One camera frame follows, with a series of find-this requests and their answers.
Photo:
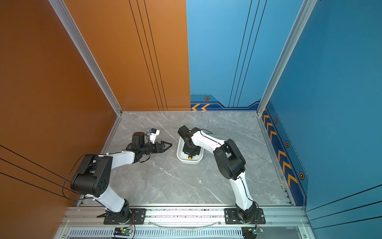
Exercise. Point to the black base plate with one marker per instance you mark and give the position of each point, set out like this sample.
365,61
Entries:
253,216
127,217

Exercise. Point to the right green circuit board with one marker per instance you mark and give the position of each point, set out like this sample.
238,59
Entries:
251,232

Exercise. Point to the left aluminium frame post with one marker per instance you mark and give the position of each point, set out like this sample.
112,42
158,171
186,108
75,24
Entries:
73,31

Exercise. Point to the front aluminium rail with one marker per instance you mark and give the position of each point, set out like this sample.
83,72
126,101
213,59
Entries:
186,222

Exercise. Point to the aluminium frame post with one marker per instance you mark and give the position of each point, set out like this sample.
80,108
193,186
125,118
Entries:
292,39
73,31

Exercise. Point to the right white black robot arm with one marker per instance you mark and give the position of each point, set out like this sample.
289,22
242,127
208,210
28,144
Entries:
230,162

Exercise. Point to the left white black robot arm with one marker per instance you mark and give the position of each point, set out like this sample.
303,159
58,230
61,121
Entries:
93,175

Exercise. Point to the white plastic bin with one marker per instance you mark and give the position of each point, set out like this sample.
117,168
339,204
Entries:
185,132

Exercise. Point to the green circuit board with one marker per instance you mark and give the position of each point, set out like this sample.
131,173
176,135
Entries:
251,232
123,232

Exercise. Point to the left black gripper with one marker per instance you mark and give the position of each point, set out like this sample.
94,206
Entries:
161,147

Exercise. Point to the left green circuit board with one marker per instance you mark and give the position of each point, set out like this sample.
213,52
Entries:
123,232

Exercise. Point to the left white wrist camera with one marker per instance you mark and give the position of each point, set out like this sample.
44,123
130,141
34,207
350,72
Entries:
153,133

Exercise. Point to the right aluminium frame post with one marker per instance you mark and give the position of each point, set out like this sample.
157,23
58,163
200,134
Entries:
292,39

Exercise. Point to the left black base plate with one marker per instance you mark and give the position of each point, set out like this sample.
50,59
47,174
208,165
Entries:
127,217

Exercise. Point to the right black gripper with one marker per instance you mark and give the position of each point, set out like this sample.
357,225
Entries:
184,150

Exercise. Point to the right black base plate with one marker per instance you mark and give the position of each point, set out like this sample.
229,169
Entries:
253,216

